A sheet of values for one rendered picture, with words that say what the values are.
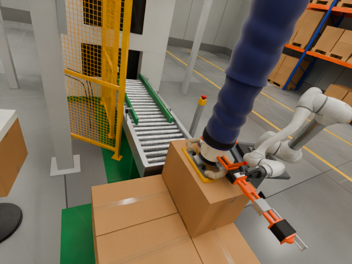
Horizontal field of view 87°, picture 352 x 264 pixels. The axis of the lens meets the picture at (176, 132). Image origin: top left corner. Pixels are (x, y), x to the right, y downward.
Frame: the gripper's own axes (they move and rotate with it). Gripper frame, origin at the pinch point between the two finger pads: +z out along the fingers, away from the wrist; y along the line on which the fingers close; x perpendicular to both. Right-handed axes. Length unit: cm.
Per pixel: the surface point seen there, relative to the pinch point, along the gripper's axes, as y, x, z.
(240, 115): -33.6, 16.9, 1.9
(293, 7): -86, 16, 3
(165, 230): 54, 6, 34
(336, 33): -117, 369, -702
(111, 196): 54, 43, 65
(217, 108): -32.1, 27.9, 10.4
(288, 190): 109, 27, -185
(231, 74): -53, 26, 11
